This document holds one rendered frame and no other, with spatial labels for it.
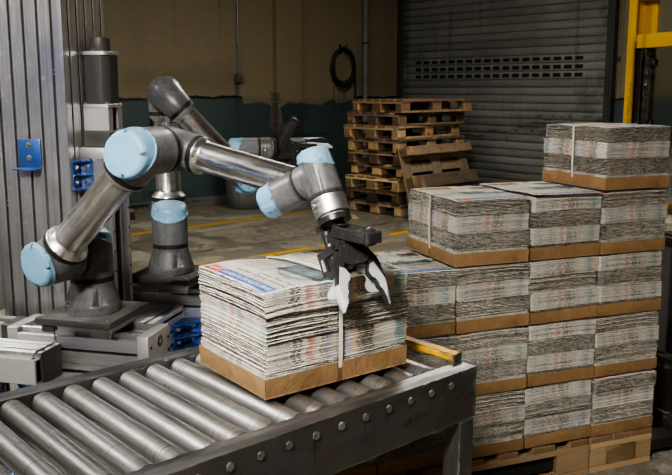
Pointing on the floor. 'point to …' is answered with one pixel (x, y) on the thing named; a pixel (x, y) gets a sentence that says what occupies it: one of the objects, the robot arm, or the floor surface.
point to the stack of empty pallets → (400, 125)
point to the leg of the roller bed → (458, 448)
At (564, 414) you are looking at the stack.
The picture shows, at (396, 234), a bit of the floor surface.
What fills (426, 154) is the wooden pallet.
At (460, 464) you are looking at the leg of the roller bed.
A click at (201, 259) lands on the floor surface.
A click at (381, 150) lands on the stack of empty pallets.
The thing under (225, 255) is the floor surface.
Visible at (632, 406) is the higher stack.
